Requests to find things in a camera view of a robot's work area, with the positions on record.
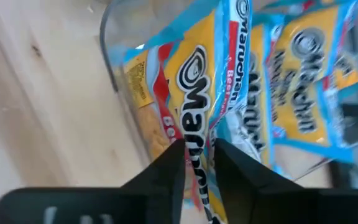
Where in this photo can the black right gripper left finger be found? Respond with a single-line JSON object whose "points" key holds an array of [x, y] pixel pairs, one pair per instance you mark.
{"points": [[163, 193]]}

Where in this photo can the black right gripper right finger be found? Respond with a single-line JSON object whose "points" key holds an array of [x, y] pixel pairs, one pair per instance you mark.
{"points": [[253, 199]]}

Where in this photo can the clear plastic bin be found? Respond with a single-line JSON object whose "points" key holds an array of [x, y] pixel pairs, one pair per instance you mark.
{"points": [[126, 31]]}

